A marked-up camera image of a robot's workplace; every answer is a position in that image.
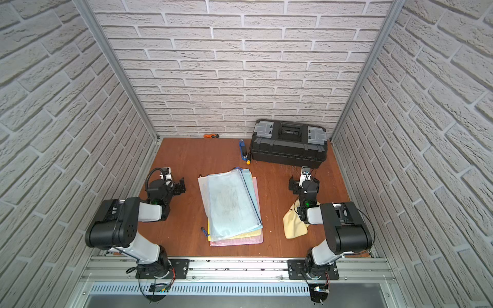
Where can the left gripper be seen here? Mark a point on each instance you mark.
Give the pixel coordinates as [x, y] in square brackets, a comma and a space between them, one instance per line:
[177, 187]

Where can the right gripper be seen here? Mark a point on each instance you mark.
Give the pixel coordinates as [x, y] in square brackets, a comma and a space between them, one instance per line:
[296, 184]

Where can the yellow cleaning cloth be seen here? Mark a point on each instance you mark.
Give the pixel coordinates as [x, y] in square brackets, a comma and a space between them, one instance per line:
[293, 226]

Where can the clear mesh document bag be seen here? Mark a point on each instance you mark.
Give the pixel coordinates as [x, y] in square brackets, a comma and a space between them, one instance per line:
[221, 196]

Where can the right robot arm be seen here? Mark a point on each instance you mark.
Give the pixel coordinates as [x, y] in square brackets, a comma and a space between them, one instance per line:
[346, 232]

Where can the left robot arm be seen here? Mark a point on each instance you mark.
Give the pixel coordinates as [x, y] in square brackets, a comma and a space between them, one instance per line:
[114, 227]

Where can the blue document bag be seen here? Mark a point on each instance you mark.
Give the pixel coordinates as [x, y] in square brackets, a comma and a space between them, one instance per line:
[252, 184]

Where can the yellow document bag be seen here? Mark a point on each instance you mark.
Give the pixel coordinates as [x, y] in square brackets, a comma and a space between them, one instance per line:
[238, 234]

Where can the pink document bag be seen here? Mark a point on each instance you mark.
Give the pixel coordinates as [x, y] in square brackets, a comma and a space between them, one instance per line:
[249, 238]

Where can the black plastic toolbox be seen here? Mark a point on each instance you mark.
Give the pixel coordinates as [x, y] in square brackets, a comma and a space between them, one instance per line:
[289, 143]

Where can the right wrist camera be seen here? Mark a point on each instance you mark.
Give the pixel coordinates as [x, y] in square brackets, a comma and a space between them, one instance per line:
[305, 174]

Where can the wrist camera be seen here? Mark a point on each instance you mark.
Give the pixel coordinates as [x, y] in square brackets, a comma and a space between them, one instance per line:
[165, 173]
[305, 174]

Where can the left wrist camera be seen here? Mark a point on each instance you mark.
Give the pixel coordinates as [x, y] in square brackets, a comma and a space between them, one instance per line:
[165, 173]

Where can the orange handled screwdriver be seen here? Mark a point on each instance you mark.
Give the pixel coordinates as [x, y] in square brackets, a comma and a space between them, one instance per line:
[211, 136]

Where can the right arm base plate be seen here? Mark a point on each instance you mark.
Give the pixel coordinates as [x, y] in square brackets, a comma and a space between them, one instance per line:
[299, 269]

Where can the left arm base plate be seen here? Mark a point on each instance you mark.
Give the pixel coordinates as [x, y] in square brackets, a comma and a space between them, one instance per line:
[179, 268]

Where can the aluminium mounting rail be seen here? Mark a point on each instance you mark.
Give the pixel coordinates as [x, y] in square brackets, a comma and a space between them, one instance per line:
[275, 270]

